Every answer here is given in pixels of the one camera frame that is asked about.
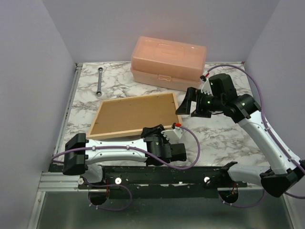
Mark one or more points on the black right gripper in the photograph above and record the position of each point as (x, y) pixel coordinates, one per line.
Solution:
(192, 94)

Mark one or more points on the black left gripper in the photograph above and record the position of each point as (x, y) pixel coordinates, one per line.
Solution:
(147, 132)

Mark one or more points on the brown frame backing board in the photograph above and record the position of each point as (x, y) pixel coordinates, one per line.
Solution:
(135, 114)

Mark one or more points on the translucent orange plastic box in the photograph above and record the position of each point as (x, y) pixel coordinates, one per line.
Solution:
(168, 64)

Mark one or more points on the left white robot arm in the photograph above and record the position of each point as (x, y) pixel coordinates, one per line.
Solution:
(155, 146)

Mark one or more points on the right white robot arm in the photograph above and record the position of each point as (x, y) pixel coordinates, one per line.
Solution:
(284, 170)

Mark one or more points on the silver ratchet wrench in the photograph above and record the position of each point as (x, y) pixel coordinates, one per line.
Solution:
(99, 85)

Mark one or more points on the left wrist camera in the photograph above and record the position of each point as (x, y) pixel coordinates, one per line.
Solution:
(173, 134)

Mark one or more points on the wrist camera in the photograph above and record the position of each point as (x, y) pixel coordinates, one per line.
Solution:
(173, 134)
(206, 89)

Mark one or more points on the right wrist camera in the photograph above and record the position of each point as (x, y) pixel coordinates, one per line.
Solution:
(206, 89)

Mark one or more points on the black table edge rail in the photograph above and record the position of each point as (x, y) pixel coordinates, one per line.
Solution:
(124, 182)

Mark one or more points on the aluminium side rail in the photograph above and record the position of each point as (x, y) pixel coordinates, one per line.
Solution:
(68, 108)

